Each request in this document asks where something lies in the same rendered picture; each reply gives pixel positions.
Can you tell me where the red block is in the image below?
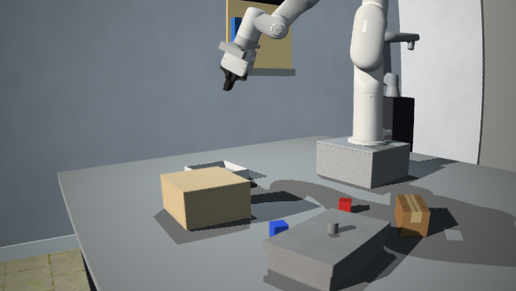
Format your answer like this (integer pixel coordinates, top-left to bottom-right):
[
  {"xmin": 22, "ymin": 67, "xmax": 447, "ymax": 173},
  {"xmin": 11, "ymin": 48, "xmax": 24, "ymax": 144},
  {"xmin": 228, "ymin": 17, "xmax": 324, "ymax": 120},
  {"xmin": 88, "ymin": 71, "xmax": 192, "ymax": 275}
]
[{"xmin": 338, "ymin": 198, "xmax": 352, "ymax": 212}]

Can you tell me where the blue block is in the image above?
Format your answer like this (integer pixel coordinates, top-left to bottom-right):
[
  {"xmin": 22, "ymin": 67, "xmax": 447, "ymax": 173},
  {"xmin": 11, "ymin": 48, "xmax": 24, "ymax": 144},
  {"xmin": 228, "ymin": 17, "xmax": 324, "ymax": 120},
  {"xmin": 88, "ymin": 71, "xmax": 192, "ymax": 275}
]
[{"xmin": 270, "ymin": 220, "xmax": 289, "ymax": 236}]

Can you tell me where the light wooden cabinet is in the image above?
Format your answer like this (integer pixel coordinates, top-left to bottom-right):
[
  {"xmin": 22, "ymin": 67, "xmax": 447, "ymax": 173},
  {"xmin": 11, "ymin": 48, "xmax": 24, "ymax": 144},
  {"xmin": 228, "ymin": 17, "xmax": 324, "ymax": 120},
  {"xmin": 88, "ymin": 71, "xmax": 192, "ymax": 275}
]
[{"xmin": 160, "ymin": 166, "xmax": 257, "ymax": 231}]

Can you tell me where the brown cardboard box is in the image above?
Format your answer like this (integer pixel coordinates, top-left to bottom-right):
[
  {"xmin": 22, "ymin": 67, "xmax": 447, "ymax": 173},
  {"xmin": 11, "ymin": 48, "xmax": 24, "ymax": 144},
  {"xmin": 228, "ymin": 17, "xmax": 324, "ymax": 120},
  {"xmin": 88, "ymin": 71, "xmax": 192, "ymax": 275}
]
[{"xmin": 394, "ymin": 194, "xmax": 431, "ymax": 238}]

